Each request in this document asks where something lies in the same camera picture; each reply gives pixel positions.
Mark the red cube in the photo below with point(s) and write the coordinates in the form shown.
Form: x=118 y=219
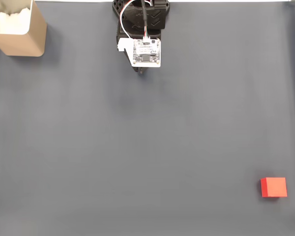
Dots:
x=274 y=186

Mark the beige box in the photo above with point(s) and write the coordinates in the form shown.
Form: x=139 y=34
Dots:
x=27 y=45

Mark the dark blue grey mat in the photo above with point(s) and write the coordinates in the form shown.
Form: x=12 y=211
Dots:
x=88 y=147

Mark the white crumpled paper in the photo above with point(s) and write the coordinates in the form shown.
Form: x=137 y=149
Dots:
x=12 y=22

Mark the white camera board with mount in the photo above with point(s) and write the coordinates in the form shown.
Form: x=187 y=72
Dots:
x=147 y=54

